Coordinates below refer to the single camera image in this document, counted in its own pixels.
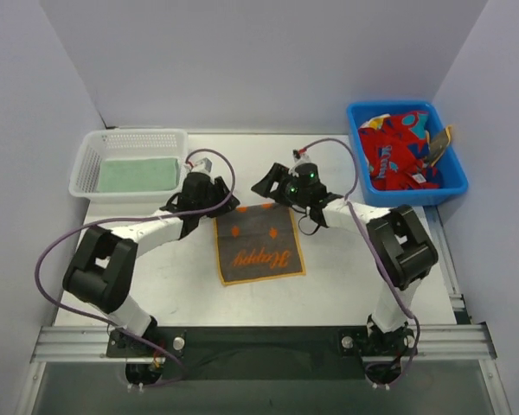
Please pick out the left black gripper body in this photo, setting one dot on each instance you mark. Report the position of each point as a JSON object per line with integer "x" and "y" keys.
{"x": 219, "y": 195}

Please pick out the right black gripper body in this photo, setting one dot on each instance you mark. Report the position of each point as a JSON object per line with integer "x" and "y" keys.
{"x": 278, "y": 182}

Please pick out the orange towel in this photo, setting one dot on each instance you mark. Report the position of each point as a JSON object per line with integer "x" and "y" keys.
{"x": 257, "y": 243}

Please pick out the green panda towel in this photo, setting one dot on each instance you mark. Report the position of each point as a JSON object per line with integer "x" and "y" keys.
{"x": 138, "y": 175}

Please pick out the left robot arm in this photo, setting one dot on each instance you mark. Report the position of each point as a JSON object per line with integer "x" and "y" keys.
{"x": 101, "y": 271}

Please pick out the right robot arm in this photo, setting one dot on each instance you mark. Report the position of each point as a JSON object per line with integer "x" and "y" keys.
{"x": 404, "y": 253}

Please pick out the white perforated plastic basket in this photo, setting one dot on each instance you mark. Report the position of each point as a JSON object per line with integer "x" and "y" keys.
{"x": 122, "y": 144}

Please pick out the red blue towel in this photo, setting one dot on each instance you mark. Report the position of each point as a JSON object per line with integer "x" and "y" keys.
{"x": 396, "y": 148}

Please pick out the grey orange-edged towel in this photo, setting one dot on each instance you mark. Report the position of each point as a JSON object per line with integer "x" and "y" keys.
{"x": 437, "y": 145}

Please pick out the black base mat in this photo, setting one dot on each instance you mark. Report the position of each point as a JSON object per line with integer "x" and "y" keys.
{"x": 263, "y": 353}

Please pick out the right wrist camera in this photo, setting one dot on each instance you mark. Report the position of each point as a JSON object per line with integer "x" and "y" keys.
{"x": 304, "y": 172}

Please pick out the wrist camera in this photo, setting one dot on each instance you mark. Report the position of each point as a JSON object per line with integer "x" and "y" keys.
{"x": 304, "y": 172}
{"x": 203, "y": 165}

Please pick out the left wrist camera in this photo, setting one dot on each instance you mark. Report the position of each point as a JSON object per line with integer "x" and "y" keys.
{"x": 203, "y": 165}

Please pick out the aluminium front rail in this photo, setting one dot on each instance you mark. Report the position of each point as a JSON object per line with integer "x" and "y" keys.
{"x": 435, "y": 369}

